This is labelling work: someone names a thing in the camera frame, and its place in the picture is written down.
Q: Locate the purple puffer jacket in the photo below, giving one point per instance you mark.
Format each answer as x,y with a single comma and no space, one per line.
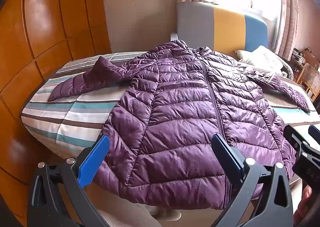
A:
175,117

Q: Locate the striped bed blanket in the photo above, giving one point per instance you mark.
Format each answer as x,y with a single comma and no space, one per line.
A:
75,117

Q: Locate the white printed pillow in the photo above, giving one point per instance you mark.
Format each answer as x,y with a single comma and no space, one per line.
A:
260,57

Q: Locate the wooden cane chair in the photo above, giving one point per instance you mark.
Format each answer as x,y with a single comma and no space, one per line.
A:
311,77

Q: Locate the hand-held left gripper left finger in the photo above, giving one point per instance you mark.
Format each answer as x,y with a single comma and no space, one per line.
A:
93,159

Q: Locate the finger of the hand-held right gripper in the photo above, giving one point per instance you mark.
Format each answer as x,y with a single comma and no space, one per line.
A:
315,135
296,142

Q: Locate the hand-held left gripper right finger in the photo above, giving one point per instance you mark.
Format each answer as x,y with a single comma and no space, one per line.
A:
228,158

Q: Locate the grey yellow blue headboard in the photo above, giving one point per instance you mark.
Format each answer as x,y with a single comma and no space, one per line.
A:
225,27

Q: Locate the wooden wardrobe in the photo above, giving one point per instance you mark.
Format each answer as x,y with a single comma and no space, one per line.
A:
50,29

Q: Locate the person's right hand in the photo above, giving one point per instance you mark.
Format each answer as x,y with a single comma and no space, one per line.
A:
303,204

